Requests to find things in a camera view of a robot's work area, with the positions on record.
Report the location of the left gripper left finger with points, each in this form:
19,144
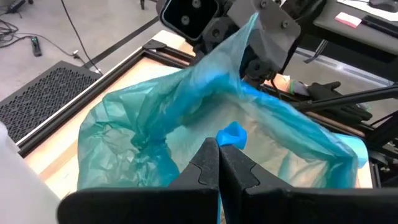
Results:
140,205

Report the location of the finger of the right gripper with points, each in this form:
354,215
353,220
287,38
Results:
273,37

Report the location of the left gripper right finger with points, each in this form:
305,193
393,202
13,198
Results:
311,205

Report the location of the teal plastic trash bag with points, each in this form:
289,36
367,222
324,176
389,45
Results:
130,137

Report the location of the white plastic trash bin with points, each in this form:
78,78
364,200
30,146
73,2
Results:
21,186

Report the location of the black side desk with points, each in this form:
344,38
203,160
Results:
342,34

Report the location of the pink sticky note pad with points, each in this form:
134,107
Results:
348,19

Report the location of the black glove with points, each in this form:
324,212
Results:
339,99

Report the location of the thin black stand strut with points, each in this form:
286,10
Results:
342,100

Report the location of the black flat remote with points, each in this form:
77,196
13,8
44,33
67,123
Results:
379,25

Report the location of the black computer mouse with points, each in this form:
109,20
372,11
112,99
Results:
385,4

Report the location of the black perforated computer case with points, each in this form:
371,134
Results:
40,96

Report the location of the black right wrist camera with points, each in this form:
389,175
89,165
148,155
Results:
189,15

